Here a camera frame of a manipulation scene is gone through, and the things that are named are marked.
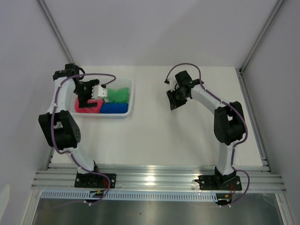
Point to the aluminium frame post right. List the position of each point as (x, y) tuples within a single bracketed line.
[(279, 5)]

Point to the aluminium frame post left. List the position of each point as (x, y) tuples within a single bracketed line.
[(55, 30)]

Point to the aluminium frame rail right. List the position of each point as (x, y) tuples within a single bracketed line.
[(253, 120)]

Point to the aluminium front rail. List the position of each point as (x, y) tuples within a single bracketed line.
[(155, 178)]

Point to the pink towel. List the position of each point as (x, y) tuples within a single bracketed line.
[(95, 109)]

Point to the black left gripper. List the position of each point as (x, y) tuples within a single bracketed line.
[(83, 101)]

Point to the slotted cable duct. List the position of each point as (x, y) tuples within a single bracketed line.
[(131, 195)]

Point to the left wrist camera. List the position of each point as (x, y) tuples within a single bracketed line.
[(98, 92)]

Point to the aluminium frame post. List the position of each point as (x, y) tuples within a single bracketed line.
[(55, 30), (279, 5)]

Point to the green towel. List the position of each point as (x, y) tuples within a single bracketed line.
[(117, 95)]

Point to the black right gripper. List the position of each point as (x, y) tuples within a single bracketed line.
[(174, 104)]

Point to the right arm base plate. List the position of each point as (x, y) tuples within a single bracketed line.
[(219, 183)]

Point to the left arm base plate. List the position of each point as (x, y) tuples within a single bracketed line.
[(90, 181)]

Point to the blue towel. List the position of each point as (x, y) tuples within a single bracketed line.
[(114, 108)]

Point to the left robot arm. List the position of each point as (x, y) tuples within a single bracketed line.
[(59, 127)]

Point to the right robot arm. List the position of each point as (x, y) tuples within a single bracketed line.
[(229, 124)]

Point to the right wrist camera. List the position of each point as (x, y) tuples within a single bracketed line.
[(172, 83)]

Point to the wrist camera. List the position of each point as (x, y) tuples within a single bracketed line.
[(98, 92), (172, 83)]

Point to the white plastic basket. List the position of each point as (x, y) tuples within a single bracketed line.
[(119, 83)]

